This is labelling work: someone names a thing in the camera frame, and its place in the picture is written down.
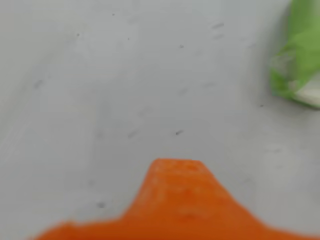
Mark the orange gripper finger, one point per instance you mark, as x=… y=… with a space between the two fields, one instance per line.
x=182 y=205
x=80 y=231

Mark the green paper parcel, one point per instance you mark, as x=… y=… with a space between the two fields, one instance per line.
x=300 y=50

